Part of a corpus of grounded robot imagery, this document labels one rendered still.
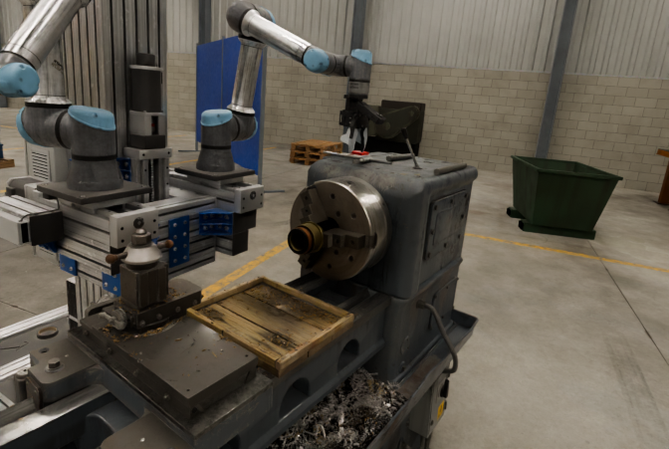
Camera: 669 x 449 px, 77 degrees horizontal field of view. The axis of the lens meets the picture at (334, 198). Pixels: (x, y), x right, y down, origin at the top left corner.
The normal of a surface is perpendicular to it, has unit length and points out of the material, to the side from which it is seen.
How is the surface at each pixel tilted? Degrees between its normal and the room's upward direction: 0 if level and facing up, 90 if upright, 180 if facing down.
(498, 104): 90
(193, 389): 0
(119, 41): 90
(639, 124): 90
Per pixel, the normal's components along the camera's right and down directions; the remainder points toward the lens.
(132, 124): -0.49, 0.16
